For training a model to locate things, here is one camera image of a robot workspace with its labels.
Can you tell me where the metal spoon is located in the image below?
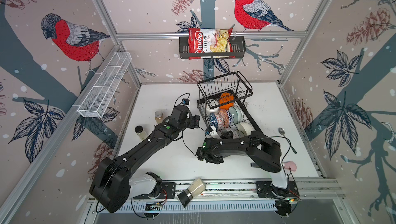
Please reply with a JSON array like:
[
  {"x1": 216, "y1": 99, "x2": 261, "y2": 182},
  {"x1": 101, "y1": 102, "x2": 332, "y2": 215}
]
[{"x1": 278, "y1": 128, "x2": 297, "y2": 154}]

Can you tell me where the red cassava chips bag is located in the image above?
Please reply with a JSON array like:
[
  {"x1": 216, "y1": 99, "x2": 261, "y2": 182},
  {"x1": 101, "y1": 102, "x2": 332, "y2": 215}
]
[{"x1": 188, "y1": 28, "x2": 233, "y2": 54}]

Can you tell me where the orange plastic bowl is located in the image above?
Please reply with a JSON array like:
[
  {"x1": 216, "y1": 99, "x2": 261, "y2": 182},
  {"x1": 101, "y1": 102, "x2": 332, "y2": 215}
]
[{"x1": 218, "y1": 92, "x2": 235, "y2": 110}]

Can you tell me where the white ceramic bowl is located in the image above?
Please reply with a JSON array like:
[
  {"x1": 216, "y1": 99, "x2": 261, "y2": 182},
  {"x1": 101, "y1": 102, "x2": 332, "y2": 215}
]
[{"x1": 206, "y1": 105, "x2": 220, "y2": 115}]

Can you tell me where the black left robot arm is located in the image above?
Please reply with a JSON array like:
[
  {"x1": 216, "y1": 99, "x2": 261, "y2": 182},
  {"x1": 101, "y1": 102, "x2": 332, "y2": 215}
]
[{"x1": 89, "y1": 104, "x2": 200, "y2": 213}]

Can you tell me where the cream ceramic bowl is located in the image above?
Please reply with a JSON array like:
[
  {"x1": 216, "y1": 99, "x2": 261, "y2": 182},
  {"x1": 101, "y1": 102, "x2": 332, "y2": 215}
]
[{"x1": 236, "y1": 122, "x2": 254, "y2": 136}]

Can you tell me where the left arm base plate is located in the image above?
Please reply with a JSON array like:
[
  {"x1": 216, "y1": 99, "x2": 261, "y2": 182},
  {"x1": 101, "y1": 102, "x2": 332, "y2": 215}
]
[{"x1": 133, "y1": 182, "x2": 176, "y2": 200}]

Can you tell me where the black wall shelf basket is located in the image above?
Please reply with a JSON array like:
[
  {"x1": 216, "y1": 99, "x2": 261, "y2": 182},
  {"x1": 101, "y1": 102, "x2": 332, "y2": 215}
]
[{"x1": 178, "y1": 36, "x2": 246, "y2": 59}]

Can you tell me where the pink handled knife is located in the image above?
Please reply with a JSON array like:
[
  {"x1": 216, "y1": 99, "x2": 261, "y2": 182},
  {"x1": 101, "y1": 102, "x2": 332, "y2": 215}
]
[{"x1": 251, "y1": 161, "x2": 297, "y2": 173}]

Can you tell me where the black wire dish rack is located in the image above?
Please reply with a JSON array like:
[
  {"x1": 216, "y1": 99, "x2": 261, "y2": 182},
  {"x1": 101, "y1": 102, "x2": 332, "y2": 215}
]
[{"x1": 197, "y1": 71, "x2": 261, "y2": 137}]

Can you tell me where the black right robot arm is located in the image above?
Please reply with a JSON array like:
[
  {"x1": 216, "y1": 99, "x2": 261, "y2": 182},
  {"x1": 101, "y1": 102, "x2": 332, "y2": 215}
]
[{"x1": 196, "y1": 131, "x2": 289, "y2": 198}]

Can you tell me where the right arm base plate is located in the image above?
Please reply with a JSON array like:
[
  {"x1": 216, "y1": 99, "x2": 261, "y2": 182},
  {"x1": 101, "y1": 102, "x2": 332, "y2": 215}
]
[{"x1": 255, "y1": 181, "x2": 300, "y2": 200}]

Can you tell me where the black lidded spice jar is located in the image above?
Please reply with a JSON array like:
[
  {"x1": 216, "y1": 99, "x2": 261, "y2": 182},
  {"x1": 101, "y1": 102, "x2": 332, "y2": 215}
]
[{"x1": 134, "y1": 126, "x2": 148, "y2": 141}]

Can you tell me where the light green ceramic bowl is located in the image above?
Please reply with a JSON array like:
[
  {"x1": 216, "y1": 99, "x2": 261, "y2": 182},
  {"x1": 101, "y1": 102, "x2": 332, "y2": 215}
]
[{"x1": 229, "y1": 106, "x2": 244, "y2": 124}]

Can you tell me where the white mesh wall shelf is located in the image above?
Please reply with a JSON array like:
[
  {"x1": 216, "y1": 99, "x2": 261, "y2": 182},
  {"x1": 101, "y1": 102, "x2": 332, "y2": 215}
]
[{"x1": 77, "y1": 52, "x2": 132, "y2": 118}]

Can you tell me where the teal rimmed patterned bowl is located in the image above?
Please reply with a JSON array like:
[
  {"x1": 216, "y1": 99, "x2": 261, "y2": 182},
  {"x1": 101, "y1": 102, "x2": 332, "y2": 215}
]
[{"x1": 209, "y1": 113, "x2": 223, "y2": 130}]

